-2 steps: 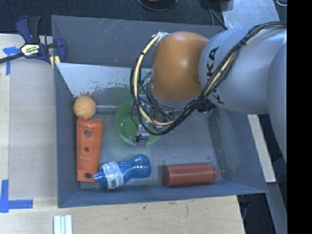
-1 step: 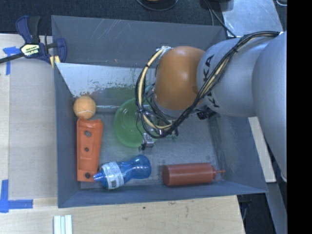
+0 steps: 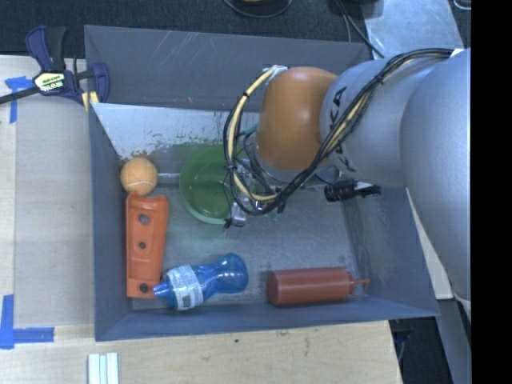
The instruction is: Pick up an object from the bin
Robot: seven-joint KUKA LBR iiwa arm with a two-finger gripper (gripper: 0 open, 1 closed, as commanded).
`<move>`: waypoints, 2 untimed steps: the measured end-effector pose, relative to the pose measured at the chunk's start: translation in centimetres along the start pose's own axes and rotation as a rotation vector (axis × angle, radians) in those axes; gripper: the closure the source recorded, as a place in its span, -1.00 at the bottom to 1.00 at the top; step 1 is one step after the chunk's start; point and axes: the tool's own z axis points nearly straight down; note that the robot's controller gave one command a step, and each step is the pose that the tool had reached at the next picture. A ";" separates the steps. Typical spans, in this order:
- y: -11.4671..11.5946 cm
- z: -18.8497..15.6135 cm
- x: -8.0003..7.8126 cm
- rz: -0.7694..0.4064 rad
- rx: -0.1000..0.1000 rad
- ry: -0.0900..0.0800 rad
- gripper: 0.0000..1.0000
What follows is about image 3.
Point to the orange flat block with holes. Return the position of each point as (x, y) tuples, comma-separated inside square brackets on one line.
[(145, 238)]

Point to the blue plastic bottle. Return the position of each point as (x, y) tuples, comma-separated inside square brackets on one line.
[(208, 280)]

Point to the black cylinder on white bracket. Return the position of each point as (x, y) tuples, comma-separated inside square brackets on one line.
[(340, 191)]

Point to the red-brown squeeze bottle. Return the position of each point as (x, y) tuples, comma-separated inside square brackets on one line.
[(308, 286)]

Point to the pale wood board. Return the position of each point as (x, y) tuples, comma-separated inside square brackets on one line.
[(52, 214)]

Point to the orange ball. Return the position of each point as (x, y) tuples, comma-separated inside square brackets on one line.
[(138, 176)]

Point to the green bowl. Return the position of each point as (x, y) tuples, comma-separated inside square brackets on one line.
[(204, 186)]

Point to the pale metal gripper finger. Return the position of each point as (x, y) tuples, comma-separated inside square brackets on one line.
[(238, 215)]

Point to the grey metal bin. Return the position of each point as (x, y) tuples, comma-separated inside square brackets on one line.
[(280, 246)]

